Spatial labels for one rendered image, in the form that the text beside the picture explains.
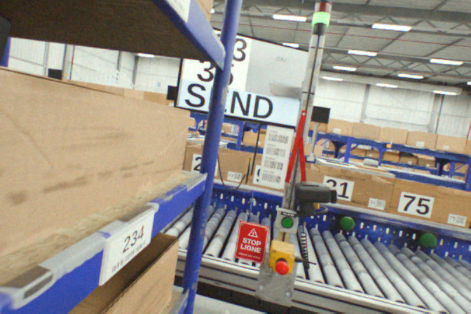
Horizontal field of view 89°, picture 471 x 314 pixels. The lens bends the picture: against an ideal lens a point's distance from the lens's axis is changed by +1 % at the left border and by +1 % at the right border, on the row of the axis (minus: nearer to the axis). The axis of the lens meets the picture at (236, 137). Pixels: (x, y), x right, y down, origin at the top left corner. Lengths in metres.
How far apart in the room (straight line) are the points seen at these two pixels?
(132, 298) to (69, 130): 0.21
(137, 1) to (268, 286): 0.88
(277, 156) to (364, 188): 0.80
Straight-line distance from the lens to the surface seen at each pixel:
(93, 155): 0.21
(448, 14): 16.06
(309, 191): 0.77
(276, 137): 0.80
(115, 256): 0.20
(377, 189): 1.54
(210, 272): 0.97
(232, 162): 1.43
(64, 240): 0.20
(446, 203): 1.70
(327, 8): 0.90
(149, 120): 0.27
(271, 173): 0.81
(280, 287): 0.95
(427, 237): 1.62
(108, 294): 0.47
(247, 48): 0.91
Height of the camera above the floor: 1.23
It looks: 3 degrees down
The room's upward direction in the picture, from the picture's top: 9 degrees clockwise
